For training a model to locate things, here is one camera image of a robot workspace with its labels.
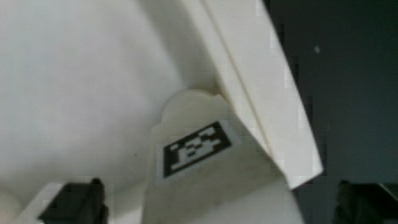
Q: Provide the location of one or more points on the white square tabletop with sockets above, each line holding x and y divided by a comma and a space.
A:
100, 58

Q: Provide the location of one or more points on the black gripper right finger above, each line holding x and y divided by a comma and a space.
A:
366, 203

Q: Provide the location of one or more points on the white table leg with tag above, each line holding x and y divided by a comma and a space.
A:
215, 183

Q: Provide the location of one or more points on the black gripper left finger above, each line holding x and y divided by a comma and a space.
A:
68, 204

